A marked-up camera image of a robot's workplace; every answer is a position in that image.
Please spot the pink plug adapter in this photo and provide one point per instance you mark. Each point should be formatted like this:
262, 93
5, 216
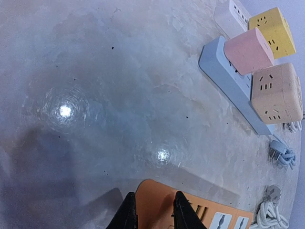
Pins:
249, 52

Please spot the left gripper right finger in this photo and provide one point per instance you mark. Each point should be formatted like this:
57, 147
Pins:
184, 215

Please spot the orange power strip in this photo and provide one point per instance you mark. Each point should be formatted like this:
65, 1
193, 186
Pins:
155, 209

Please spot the white power strip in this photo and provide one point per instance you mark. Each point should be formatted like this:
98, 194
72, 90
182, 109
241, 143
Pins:
231, 19

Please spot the yellow cube socket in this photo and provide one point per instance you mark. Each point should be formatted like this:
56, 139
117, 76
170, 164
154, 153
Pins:
276, 31

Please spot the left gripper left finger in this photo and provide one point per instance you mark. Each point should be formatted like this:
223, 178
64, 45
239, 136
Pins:
126, 216

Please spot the beige cube socket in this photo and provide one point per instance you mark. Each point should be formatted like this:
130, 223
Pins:
276, 94

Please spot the blue power strip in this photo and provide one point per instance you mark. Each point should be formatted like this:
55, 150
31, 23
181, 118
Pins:
237, 88

